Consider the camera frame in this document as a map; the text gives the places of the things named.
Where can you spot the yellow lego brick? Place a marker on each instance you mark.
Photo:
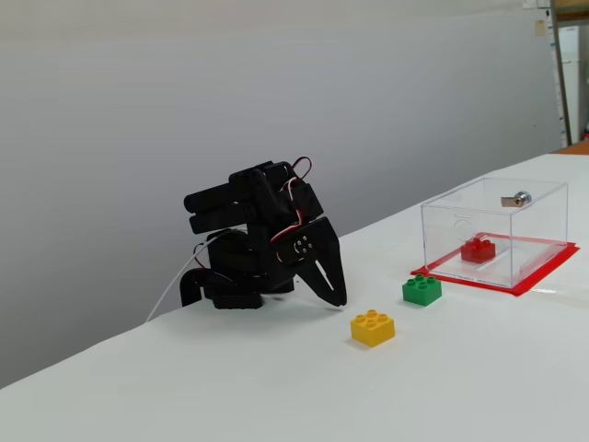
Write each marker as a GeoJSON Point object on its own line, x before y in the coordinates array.
{"type": "Point", "coordinates": [373, 329]}

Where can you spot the black table clamp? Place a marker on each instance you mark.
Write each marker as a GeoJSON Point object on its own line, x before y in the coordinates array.
{"type": "Point", "coordinates": [188, 290]}

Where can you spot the white refrigerator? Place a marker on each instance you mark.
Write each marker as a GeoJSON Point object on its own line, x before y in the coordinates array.
{"type": "Point", "coordinates": [569, 83]}

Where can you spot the brown wooden table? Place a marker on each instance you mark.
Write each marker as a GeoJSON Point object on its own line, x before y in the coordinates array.
{"type": "Point", "coordinates": [575, 148]}

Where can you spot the green lego brick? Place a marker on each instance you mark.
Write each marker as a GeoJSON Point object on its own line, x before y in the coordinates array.
{"type": "Point", "coordinates": [421, 290]}

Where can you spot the metal box lock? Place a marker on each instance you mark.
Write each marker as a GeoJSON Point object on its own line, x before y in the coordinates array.
{"type": "Point", "coordinates": [520, 199]}

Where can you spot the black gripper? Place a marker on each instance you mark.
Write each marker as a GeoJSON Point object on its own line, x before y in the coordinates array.
{"type": "Point", "coordinates": [323, 250]}

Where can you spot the red tape frame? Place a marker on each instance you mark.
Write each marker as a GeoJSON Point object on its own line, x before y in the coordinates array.
{"type": "Point", "coordinates": [543, 271]}

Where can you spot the transparent plastic box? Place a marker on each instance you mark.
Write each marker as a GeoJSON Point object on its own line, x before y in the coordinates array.
{"type": "Point", "coordinates": [543, 221]}

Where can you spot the wooden post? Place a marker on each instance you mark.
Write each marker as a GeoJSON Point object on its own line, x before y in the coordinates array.
{"type": "Point", "coordinates": [559, 69]}

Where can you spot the red lego brick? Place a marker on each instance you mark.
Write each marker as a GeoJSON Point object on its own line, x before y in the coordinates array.
{"type": "Point", "coordinates": [478, 251]}

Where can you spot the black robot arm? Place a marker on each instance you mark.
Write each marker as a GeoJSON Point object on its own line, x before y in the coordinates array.
{"type": "Point", "coordinates": [248, 216]}

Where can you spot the yellow paper note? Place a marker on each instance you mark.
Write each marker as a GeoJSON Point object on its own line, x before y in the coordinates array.
{"type": "Point", "coordinates": [539, 27]}

